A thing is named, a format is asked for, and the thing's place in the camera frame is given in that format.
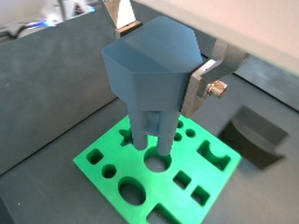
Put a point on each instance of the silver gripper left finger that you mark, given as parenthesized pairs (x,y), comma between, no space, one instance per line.
(123,16)

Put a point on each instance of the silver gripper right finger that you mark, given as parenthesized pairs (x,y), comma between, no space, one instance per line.
(226,60)

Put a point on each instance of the blue three prong object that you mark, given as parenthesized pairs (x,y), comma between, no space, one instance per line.
(149,66)

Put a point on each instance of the dark grey block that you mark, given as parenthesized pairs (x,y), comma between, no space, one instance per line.
(254,137)

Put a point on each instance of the green shape sorter board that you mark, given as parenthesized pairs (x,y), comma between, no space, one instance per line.
(147,186)

